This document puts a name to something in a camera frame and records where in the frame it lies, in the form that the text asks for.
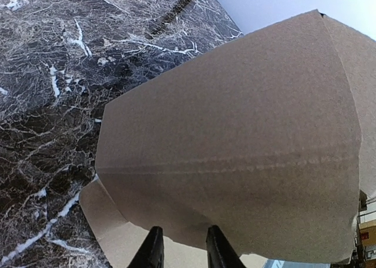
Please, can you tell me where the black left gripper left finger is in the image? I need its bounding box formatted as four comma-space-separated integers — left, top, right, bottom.
128, 226, 164, 268

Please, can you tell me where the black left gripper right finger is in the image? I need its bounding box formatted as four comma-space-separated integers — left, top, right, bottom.
206, 225, 246, 268

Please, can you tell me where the brown cardboard box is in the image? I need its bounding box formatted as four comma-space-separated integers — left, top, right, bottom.
79, 11, 375, 267

